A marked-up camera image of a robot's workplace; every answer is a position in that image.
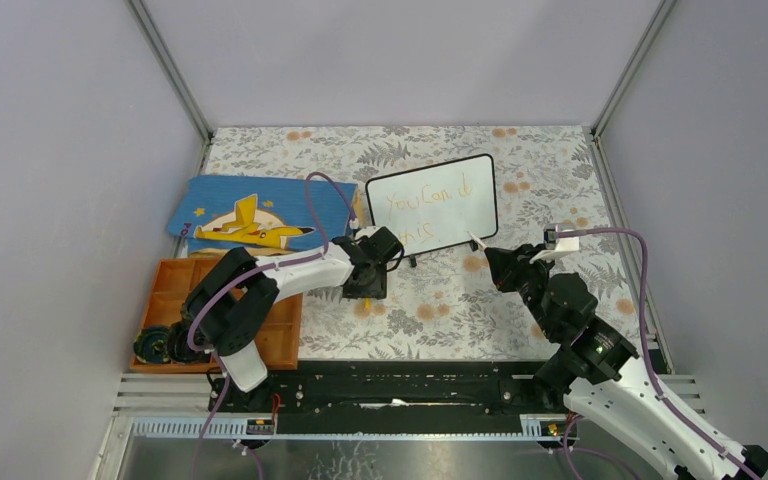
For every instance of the black framed whiteboard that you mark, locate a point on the black framed whiteboard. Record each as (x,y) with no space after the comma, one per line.
(437,206)

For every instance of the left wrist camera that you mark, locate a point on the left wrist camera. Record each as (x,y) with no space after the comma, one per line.
(366,231)

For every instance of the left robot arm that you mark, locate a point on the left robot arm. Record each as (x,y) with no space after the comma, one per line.
(228,307)

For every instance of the floral table mat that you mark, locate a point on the floral table mat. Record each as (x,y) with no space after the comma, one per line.
(445,307)

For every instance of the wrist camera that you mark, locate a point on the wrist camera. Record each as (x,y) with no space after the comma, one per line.
(560,240)
(366,231)

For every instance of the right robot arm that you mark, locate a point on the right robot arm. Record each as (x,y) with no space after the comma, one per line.
(602,376)

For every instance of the blue pikachu cloth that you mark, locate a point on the blue pikachu cloth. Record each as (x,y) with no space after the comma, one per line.
(264,214)

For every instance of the white marker pen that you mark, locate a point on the white marker pen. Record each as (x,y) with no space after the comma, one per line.
(477,244)

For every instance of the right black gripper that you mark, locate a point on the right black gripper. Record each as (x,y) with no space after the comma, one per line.
(505,265)

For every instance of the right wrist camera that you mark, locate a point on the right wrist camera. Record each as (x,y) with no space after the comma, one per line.
(560,240)

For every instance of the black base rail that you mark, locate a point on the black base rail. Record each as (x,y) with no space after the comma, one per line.
(399,398)

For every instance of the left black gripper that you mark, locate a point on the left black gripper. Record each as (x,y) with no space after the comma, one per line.
(375,291)

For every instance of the dark round object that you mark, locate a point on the dark round object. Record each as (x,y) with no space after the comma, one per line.
(178,348)
(150,345)

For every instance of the wooden compartment tray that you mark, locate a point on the wooden compartment tray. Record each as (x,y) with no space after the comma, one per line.
(277,340)

